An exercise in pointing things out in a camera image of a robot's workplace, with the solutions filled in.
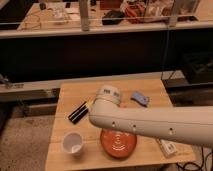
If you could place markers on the white ceramic cup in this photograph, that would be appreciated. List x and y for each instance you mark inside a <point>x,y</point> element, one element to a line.
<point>72,144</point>

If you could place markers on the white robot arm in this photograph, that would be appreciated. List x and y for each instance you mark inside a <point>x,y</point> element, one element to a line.
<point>189,125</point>

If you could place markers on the black striped rectangular block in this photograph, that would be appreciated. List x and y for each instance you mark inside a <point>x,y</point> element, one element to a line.
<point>79,113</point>

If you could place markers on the black bag on bench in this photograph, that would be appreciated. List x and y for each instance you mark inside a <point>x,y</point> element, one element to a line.
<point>113,17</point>

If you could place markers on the orange cloth pile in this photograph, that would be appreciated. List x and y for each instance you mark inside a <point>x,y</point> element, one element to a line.
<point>134,13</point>

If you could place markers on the metal frame rail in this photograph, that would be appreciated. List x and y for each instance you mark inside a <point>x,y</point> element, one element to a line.
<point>50,88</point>

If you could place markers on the metal post left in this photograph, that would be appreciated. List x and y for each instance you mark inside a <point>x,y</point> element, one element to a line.
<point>83,8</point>

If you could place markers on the metal post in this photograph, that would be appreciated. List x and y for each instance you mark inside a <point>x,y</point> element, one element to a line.
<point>83,8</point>
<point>174,13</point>

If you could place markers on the metal post right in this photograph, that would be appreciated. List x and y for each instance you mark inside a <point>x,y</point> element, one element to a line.
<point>174,13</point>

